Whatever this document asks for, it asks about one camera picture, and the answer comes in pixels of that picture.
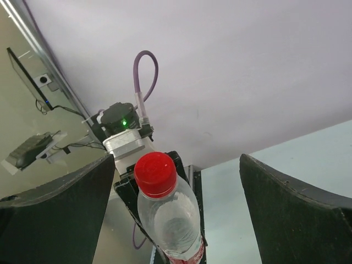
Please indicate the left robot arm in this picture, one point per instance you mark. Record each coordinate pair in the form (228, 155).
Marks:
(119, 129)

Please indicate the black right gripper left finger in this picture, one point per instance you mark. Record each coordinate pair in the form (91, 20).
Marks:
(60, 221)

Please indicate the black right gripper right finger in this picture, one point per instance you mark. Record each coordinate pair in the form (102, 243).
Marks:
(293, 221)

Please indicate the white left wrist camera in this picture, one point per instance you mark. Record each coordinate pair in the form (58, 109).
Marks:
(127, 148)

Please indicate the left aluminium frame post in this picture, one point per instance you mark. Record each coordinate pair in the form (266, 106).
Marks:
(23, 18)

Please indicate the red bottle cap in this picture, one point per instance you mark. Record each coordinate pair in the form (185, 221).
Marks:
(155, 174)

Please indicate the black monitor screen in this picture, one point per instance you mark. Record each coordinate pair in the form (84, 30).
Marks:
(33, 84)

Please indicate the red label water bottle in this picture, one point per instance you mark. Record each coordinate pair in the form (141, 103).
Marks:
(173, 223)

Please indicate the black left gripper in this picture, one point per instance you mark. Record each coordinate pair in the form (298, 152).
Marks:
(163, 204)

